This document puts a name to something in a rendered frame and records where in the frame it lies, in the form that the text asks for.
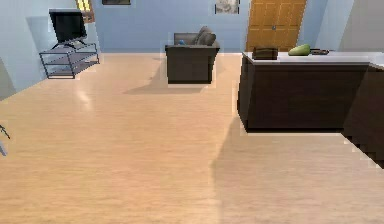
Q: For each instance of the dark grey armchair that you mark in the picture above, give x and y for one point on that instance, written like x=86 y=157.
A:
x=190 y=63

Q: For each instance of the small blue object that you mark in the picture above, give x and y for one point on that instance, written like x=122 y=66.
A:
x=181 y=42

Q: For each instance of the grey cushion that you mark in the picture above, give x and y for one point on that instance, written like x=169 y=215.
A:
x=204 y=36

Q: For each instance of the dark brown box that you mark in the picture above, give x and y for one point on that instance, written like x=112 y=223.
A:
x=265 y=53

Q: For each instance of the dark brown kitchen counter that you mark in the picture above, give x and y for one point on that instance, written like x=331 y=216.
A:
x=306 y=96

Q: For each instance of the orange wooden room door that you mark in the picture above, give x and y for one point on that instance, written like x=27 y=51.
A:
x=274 y=23

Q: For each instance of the green oval fruit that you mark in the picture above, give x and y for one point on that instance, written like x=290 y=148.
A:
x=299 y=50

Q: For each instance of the grey metal television stand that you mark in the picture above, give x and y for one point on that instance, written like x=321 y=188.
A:
x=68 y=60

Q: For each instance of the small dark flat object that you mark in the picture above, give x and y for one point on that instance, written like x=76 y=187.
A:
x=319 y=51

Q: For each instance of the black television set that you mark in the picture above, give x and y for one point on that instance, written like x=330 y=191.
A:
x=67 y=25

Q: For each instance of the thin dark chair leg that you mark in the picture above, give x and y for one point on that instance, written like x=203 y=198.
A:
x=4 y=131

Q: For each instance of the grey framed wall picture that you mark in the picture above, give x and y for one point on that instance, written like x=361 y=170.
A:
x=227 y=6

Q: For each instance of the dark framed wall picture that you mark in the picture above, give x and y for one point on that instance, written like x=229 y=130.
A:
x=116 y=2

